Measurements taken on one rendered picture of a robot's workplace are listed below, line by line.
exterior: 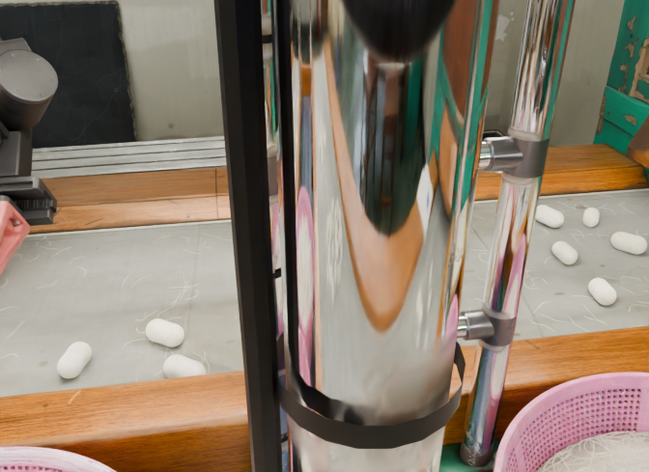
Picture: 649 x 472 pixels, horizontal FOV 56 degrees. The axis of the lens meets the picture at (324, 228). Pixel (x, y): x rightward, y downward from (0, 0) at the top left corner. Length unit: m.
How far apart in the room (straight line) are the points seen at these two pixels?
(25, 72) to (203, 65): 1.99
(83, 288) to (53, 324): 0.06
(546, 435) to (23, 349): 0.44
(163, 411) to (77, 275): 0.26
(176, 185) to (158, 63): 1.85
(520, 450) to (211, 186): 0.50
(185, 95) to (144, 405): 2.26
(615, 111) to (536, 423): 0.62
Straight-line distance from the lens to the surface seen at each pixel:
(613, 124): 1.02
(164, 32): 2.61
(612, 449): 0.52
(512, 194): 0.37
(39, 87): 0.67
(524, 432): 0.47
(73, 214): 0.79
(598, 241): 0.77
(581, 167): 0.91
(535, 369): 0.52
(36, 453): 0.46
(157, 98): 2.68
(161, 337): 0.55
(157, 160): 1.16
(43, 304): 0.66
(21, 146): 0.70
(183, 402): 0.47
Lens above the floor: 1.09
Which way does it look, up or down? 28 degrees down
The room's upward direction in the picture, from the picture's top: straight up
